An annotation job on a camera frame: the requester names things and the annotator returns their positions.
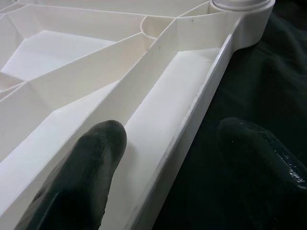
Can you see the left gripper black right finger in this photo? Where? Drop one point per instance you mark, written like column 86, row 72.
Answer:
column 263, row 179

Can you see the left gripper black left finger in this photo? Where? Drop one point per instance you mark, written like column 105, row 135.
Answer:
column 84, row 179

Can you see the white plastic table top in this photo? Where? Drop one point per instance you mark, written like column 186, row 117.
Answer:
column 72, row 48

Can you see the white plastic table leg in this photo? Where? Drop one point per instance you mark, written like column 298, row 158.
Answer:
column 239, row 3

